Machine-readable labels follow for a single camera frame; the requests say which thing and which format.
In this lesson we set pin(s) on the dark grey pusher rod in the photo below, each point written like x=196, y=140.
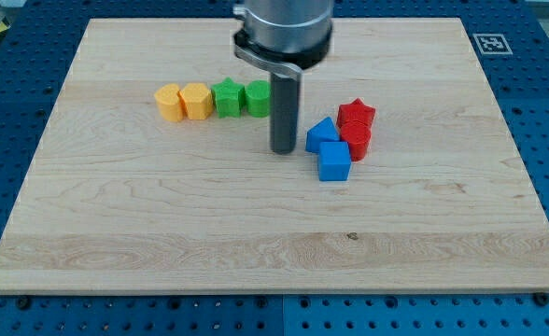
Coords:
x=284, y=112

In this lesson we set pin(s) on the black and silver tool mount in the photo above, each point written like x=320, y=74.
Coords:
x=277, y=62

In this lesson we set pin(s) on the green circle block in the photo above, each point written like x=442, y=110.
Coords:
x=258, y=98

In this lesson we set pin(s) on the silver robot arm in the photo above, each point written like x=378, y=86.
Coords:
x=283, y=38

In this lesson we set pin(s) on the green star block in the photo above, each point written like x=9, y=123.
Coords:
x=229, y=98

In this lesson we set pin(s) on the blue triangle block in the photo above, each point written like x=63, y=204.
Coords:
x=324, y=131

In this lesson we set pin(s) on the red star block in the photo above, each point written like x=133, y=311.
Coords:
x=355, y=111

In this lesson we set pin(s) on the blue cube block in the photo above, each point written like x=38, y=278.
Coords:
x=334, y=161

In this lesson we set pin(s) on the red hexagon block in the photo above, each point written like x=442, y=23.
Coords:
x=358, y=137

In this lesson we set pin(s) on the yellow pentagon block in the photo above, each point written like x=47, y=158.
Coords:
x=197, y=99

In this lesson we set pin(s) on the yellow heart block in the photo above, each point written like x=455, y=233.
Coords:
x=168, y=102

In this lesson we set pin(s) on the wooden board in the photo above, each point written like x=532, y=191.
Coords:
x=119, y=201

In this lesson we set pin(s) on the white fiducial marker tag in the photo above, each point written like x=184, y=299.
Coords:
x=492, y=44

